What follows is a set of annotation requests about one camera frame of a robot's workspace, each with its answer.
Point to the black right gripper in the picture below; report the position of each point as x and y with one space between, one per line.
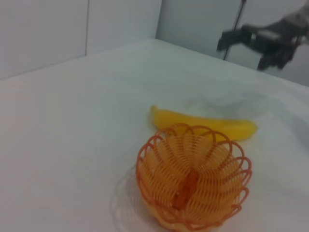
268 36

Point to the yellow banana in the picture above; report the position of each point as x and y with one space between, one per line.
183 122

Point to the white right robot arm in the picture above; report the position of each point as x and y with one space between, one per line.
300 17

